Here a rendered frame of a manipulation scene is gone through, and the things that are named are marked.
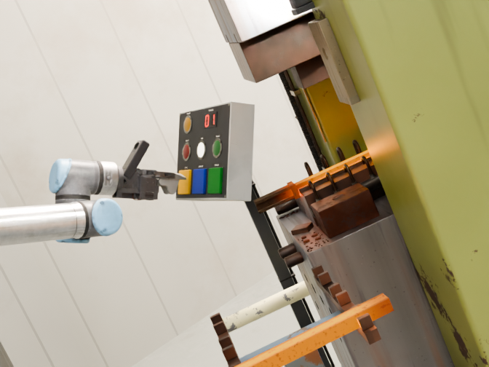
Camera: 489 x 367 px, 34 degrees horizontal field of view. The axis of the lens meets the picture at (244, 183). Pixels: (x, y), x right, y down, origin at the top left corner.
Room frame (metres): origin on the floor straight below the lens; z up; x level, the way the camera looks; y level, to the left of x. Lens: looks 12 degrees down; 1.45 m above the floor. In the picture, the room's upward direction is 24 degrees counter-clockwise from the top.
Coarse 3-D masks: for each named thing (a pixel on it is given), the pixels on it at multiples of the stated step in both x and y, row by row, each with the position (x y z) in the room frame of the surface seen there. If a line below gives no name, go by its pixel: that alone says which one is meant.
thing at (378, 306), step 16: (368, 304) 1.14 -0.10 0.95; (384, 304) 1.13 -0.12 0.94; (336, 320) 1.14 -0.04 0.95; (352, 320) 1.13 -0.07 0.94; (304, 336) 1.13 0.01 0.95; (320, 336) 1.12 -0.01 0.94; (336, 336) 1.12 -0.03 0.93; (272, 352) 1.13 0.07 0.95; (288, 352) 1.12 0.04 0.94; (304, 352) 1.12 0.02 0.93
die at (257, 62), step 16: (304, 16) 1.74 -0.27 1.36; (272, 32) 1.73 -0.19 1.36; (288, 32) 1.73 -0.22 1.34; (304, 32) 1.73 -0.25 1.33; (240, 48) 1.74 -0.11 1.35; (256, 48) 1.73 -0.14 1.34; (272, 48) 1.73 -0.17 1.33; (288, 48) 1.73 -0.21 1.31; (304, 48) 1.73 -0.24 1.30; (240, 64) 1.86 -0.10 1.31; (256, 64) 1.73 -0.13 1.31; (272, 64) 1.73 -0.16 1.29; (288, 64) 1.73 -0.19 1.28; (256, 80) 1.73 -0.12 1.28
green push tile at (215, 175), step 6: (210, 168) 2.26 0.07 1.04; (216, 168) 2.23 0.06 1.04; (222, 168) 2.21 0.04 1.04; (210, 174) 2.25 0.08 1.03; (216, 174) 2.22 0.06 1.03; (222, 174) 2.21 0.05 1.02; (210, 180) 2.25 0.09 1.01; (216, 180) 2.22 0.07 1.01; (222, 180) 2.20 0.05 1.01; (210, 186) 2.24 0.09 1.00; (216, 186) 2.21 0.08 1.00; (210, 192) 2.24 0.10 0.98; (216, 192) 2.21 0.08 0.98
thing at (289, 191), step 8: (368, 152) 1.80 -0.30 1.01; (344, 160) 1.82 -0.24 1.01; (352, 160) 1.80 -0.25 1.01; (328, 168) 1.81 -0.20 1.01; (336, 168) 1.79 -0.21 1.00; (312, 176) 1.80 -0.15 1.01; (320, 176) 1.79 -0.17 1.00; (288, 184) 1.80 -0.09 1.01; (296, 184) 1.80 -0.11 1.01; (304, 184) 1.79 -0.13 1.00; (272, 192) 1.80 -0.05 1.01; (280, 192) 1.79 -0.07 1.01; (288, 192) 1.80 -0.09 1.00; (296, 192) 1.78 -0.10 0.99; (256, 200) 1.79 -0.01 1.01; (264, 200) 1.78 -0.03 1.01; (272, 200) 1.79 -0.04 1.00; (280, 200) 1.79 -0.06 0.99; (288, 200) 1.79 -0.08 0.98; (264, 208) 1.79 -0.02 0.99
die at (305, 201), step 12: (360, 168) 1.75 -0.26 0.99; (372, 168) 1.74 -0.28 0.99; (324, 180) 1.78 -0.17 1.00; (336, 180) 1.74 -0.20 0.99; (348, 180) 1.73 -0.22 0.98; (360, 180) 1.73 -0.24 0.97; (300, 192) 1.78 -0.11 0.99; (312, 192) 1.73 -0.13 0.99; (324, 192) 1.73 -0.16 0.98; (372, 192) 1.74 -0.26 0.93; (384, 192) 1.74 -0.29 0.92; (300, 204) 1.87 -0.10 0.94; (312, 216) 1.73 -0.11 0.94
